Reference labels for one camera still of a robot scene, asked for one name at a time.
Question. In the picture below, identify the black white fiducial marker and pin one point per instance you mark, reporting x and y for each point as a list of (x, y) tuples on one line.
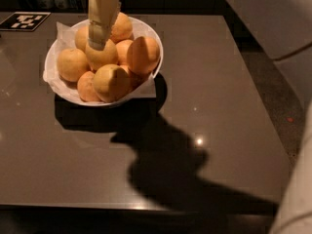
[(23, 21)]

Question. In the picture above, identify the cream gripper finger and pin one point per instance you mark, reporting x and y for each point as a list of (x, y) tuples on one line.
[(102, 14)]

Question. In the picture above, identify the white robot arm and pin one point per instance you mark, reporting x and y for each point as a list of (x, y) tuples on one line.
[(213, 150)]

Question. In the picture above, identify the white bowl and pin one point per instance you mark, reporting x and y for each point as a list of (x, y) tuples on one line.
[(147, 30)]

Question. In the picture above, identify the white paper liner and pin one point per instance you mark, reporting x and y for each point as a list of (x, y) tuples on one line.
[(65, 36)]

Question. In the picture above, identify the middle hidden orange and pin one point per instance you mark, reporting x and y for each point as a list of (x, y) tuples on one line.
[(122, 50)]

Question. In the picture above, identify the right large orange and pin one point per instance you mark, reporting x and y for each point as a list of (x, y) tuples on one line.
[(143, 55)]

